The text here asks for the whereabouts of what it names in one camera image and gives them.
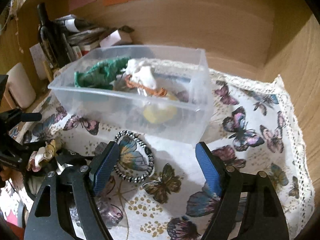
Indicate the handwritten paper note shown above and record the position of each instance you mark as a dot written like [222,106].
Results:
[38,60]

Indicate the butterfly print lace cloth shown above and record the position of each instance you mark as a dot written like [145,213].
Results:
[253,128]

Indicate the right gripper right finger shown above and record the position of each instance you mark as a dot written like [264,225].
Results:
[263,216]

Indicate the yellow stick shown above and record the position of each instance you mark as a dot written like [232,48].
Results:
[48,71]

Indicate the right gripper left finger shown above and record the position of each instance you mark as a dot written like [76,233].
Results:
[50,216]

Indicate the dark wine bottle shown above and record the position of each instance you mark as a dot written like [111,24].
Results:
[50,39]

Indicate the clear plastic container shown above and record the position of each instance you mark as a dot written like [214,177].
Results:
[163,91]

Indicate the stack of papers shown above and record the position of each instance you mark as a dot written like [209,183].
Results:
[81,35]

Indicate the yellow white felt ball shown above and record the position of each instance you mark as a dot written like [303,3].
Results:
[159,113]

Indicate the small pink white box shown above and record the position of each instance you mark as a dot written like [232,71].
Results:
[116,38]

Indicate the floral fabric scrunchie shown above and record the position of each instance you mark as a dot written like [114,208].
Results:
[43,155]

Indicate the black white braided hairband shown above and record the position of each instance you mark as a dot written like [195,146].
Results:
[147,154]

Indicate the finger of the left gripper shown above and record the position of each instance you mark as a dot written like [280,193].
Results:
[25,116]
[32,147]

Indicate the white drawstring pouch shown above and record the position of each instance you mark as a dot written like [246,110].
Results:
[139,75]

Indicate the beige cylindrical cup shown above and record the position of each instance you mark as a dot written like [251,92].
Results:
[19,91]

